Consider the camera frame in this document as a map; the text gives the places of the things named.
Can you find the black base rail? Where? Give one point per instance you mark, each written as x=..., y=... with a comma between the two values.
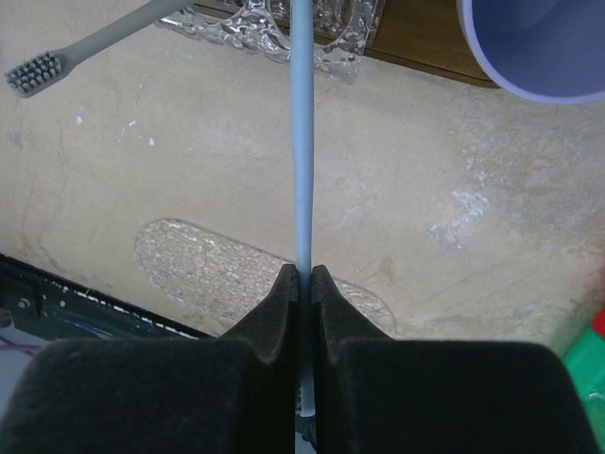
x=51, y=307

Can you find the textured clear oval mat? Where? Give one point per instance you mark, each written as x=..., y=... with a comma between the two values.
x=217, y=280

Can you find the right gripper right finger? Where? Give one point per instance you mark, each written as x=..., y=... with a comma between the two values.
x=375, y=394

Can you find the purple plastic cup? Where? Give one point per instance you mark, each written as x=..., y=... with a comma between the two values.
x=550, y=52

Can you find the dark wooden oval tray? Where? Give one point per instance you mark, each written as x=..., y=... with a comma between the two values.
x=426, y=36

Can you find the grey toothbrush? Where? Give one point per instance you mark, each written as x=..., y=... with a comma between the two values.
x=39, y=73

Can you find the clear acrylic toothbrush holder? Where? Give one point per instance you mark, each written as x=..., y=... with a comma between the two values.
x=342, y=30

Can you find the green bin cups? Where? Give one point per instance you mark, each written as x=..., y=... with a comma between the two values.
x=585, y=363

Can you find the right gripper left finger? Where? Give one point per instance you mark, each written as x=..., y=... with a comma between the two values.
x=233, y=394

